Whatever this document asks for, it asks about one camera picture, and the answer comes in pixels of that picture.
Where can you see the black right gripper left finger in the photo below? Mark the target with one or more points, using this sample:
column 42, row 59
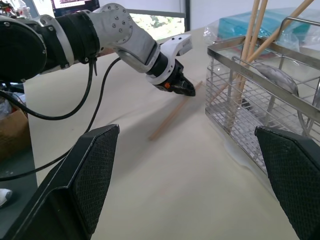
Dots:
column 75, row 190

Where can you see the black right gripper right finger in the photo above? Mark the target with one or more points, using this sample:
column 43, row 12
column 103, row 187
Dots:
column 295, row 170

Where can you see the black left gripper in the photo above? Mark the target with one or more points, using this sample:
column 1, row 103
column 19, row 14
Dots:
column 175, row 75

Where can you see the wooden chopstick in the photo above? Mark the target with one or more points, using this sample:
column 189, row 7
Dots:
column 172, row 113
column 258, row 22
column 282, row 26
column 252, row 22

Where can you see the metal spoon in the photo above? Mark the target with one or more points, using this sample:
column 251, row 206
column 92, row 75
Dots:
column 277, row 76

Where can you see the white shoe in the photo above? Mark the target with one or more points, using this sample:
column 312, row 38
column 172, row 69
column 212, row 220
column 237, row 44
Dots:
column 4, row 196

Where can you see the teal box in plastic wrap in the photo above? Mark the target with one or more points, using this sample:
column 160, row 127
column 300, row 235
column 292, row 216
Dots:
column 235, row 25

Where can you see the brown cardboard box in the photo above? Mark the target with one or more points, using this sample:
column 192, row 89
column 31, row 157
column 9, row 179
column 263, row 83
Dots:
column 12, row 132

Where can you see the cream tablecloth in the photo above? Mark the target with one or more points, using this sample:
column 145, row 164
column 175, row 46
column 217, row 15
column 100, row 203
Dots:
column 162, row 187

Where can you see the black computer monitor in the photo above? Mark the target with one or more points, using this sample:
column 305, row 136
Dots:
column 75, row 5

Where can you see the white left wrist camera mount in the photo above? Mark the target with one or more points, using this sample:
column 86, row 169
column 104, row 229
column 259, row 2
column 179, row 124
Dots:
column 180, row 43

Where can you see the dark vertical frame post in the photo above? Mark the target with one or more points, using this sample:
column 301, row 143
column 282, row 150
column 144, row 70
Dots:
column 187, row 15

